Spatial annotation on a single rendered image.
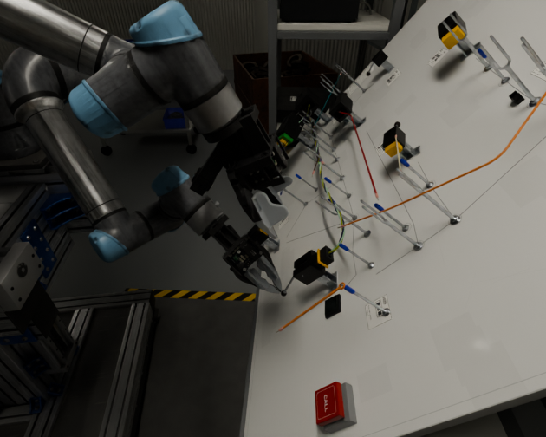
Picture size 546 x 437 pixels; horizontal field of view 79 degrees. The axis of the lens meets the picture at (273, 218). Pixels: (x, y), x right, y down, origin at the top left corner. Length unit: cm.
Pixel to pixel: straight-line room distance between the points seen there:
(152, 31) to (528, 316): 54
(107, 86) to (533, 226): 57
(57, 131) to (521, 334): 84
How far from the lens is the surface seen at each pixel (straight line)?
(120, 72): 48
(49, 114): 83
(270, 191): 60
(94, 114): 50
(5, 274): 92
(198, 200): 70
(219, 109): 46
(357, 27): 147
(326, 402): 59
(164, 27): 45
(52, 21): 62
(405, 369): 55
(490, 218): 58
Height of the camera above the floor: 165
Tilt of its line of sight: 38 degrees down
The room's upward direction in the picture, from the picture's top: straight up
